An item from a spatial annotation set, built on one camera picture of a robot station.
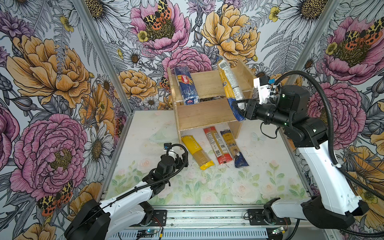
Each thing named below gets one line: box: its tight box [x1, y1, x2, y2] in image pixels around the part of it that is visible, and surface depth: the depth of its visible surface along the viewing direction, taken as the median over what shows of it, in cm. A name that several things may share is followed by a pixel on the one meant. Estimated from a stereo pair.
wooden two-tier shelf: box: [167, 60, 255, 151], surface depth 82 cm
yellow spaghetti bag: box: [181, 135, 215, 171], surface depth 98 cm
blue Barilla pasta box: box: [174, 66, 200, 106], surface depth 69 cm
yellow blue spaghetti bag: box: [220, 129, 250, 168], surface depth 98 cm
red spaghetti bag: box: [203, 126, 233, 165], surface depth 100 cm
